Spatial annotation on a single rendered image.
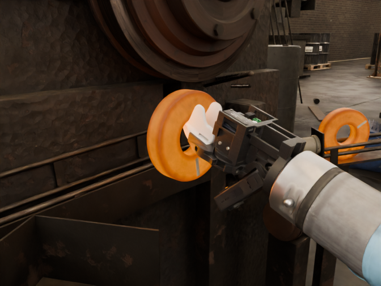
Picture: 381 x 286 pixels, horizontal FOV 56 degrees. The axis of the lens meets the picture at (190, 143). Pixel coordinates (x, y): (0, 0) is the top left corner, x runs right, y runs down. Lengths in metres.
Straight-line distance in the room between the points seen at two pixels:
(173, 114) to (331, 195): 0.26
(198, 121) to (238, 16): 0.35
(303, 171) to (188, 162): 0.22
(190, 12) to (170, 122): 0.25
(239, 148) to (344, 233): 0.17
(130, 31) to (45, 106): 0.23
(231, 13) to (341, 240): 0.55
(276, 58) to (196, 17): 2.82
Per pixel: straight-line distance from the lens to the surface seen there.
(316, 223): 0.44
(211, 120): 0.59
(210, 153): 0.52
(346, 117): 1.13
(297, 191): 0.44
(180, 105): 0.57
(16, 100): 0.76
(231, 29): 0.81
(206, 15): 0.76
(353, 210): 0.42
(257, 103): 1.05
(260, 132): 0.50
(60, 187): 0.80
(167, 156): 0.57
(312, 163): 0.46
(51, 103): 0.78
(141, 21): 0.74
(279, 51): 3.53
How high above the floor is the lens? 0.99
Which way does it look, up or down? 17 degrees down
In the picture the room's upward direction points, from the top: straight up
